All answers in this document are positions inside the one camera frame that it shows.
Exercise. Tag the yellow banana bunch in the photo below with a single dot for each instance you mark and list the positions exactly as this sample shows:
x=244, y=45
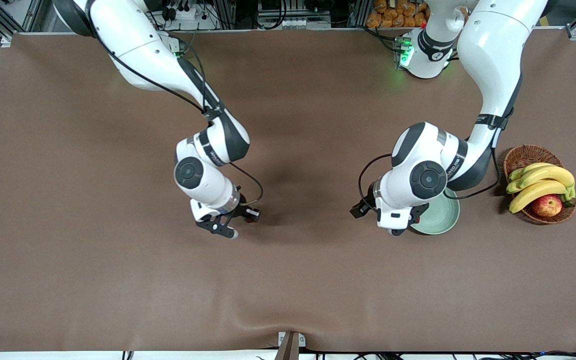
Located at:
x=553, y=174

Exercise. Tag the pale green round plate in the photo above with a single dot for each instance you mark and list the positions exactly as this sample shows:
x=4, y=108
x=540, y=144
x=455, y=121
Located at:
x=443, y=220

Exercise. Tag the metal table edge bracket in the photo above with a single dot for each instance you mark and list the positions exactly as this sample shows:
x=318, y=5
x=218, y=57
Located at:
x=288, y=350

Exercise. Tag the red apple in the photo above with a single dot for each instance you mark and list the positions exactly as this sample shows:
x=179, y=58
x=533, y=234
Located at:
x=547, y=206

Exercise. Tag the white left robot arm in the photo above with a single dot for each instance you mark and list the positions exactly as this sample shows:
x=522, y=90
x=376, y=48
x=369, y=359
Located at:
x=488, y=50

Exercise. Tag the long white socket strip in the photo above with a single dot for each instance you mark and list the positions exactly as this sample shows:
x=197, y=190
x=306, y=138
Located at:
x=293, y=23

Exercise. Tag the pile of orange fruits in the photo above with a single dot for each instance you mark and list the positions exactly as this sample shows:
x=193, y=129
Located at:
x=390, y=12

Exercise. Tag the white power strip with plugs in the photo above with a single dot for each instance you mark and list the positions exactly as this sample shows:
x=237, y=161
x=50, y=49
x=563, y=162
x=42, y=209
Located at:
x=188, y=15

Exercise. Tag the brown wicker basket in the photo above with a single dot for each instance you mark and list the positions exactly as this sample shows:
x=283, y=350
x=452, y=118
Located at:
x=528, y=155

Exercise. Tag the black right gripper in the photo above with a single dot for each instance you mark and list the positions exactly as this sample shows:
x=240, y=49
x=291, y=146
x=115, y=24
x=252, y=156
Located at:
x=239, y=210

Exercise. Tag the small yellow green banana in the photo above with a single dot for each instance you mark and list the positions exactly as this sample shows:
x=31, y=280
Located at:
x=535, y=167

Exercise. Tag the large table cover mat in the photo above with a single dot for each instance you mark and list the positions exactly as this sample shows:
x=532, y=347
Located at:
x=118, y=275

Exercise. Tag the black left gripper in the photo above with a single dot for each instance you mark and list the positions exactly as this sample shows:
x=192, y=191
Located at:
x=361, y=208

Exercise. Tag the large yellow banana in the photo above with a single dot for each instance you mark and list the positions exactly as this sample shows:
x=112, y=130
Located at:
x=535, y=192

